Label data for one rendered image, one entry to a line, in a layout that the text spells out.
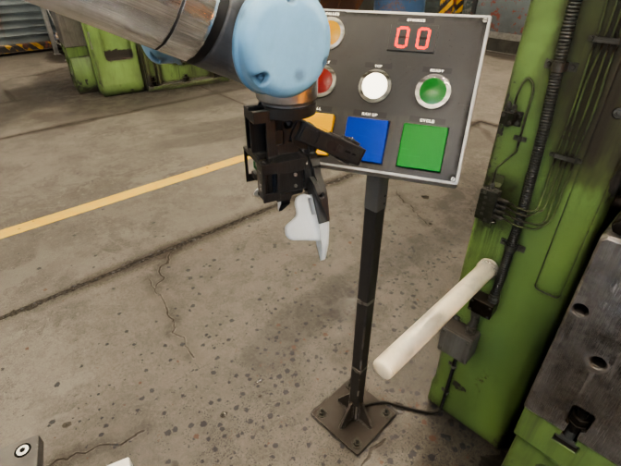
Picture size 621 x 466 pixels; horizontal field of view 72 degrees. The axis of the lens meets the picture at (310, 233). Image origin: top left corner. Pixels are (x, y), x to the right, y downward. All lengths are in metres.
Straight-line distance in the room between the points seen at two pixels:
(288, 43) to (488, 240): 0.89
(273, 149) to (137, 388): 1.30
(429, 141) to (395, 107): 0.08
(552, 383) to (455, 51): 0.66
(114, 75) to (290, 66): 4.85
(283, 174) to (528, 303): 0.79
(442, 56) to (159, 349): 1.44
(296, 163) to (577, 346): 0.63
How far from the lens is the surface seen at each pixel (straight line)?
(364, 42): 0.83
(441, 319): 0.96
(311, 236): 0.56
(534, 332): 1.22
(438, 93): 0.78
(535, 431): 1.13
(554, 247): 1.08
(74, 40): 5.31
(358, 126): 0.78
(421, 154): 0.75
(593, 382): 0.97
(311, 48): 0.33
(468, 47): 0.81
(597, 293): 0.86
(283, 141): 0.54
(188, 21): 0.31
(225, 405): 1.58
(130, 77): 5.19
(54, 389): 1.83
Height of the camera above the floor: 1.29
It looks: 34 degrees down
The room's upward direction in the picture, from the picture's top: straight up
